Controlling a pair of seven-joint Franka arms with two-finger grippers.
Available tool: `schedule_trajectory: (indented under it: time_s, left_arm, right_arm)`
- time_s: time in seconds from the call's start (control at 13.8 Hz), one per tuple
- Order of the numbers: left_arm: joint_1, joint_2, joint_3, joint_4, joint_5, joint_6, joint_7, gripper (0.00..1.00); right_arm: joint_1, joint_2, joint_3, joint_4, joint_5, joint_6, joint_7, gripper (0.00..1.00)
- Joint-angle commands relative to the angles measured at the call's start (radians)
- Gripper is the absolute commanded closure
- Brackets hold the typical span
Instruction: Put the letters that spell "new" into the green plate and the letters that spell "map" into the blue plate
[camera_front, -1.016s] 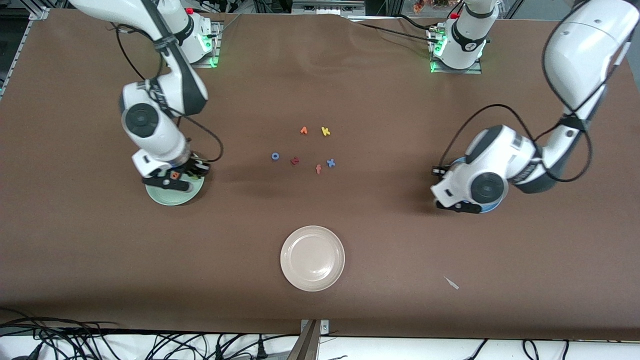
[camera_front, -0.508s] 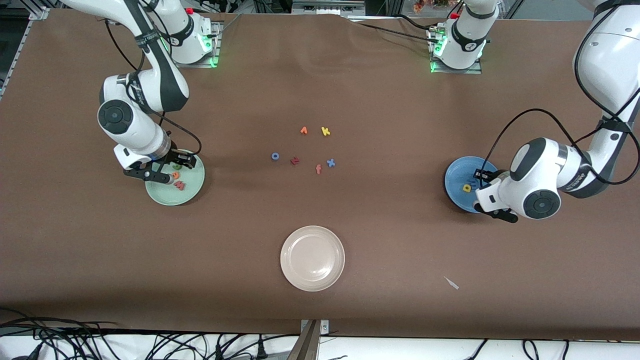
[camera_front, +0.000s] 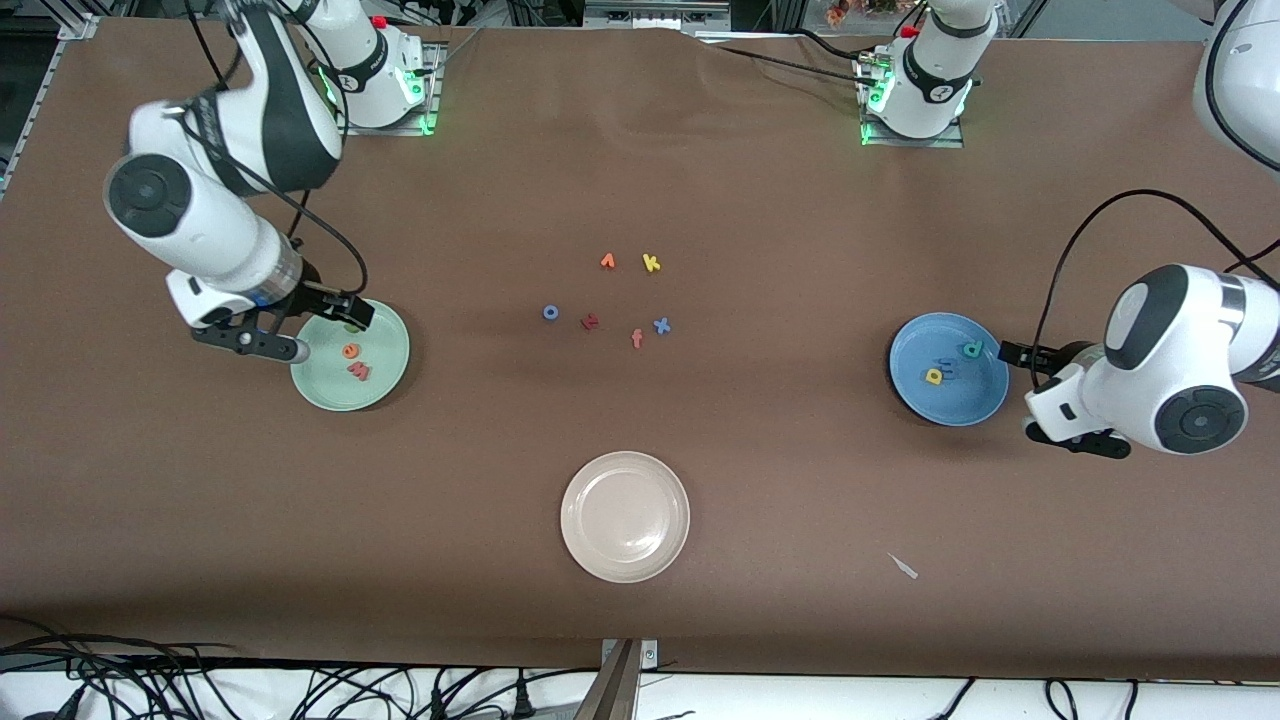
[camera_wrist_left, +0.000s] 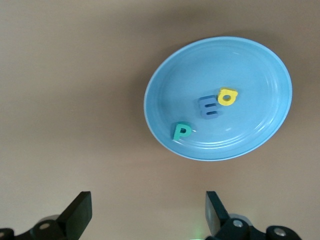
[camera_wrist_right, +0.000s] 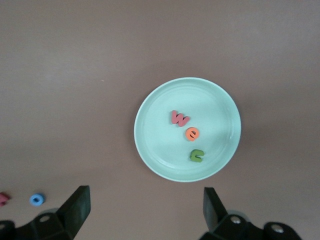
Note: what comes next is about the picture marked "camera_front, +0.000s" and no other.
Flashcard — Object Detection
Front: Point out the green plate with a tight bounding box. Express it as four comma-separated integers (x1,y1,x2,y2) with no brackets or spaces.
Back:
290,298,411,413

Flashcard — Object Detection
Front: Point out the black base power cable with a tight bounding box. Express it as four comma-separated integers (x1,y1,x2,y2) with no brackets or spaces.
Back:
712,28,886,91

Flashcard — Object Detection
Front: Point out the blue plate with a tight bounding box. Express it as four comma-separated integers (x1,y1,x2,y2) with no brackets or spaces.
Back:
889,312,1010,428

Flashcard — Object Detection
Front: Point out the black floor cable bundle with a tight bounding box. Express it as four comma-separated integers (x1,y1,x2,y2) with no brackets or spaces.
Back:
930,678,1141,720
0,615,601,720

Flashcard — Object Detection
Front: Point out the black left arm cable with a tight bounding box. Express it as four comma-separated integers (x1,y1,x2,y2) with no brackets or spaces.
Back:
1030,0,1280,363

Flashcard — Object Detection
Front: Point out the brown table cover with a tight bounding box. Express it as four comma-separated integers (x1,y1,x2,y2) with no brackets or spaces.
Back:
0,18,1280,683

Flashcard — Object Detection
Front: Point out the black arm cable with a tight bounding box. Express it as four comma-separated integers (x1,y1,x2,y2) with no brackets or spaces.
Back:
183,0,371,306
1030,0,1280,363

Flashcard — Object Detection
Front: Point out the grey metal background frame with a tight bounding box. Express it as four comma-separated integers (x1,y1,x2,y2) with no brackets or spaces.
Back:
583,0,733,33

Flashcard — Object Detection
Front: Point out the orange brown background object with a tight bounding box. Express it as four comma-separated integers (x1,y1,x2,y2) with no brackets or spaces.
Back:
825,0,906,26

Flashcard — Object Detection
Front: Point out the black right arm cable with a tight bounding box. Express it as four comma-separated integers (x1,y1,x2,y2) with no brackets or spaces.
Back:
183,0,371,306

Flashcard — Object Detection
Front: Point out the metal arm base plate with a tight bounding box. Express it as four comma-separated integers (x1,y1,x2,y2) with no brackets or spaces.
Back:
333,42,442,137
860,55,967,150

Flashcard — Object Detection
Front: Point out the metal table edge bracket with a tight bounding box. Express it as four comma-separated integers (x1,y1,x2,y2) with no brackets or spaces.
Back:
575,638,659,720

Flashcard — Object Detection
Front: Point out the aluminium frame profile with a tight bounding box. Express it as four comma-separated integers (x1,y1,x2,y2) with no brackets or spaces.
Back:
0,0,103,196

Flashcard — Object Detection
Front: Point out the beige plate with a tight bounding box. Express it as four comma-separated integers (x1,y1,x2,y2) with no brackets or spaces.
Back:
560,451,692,585

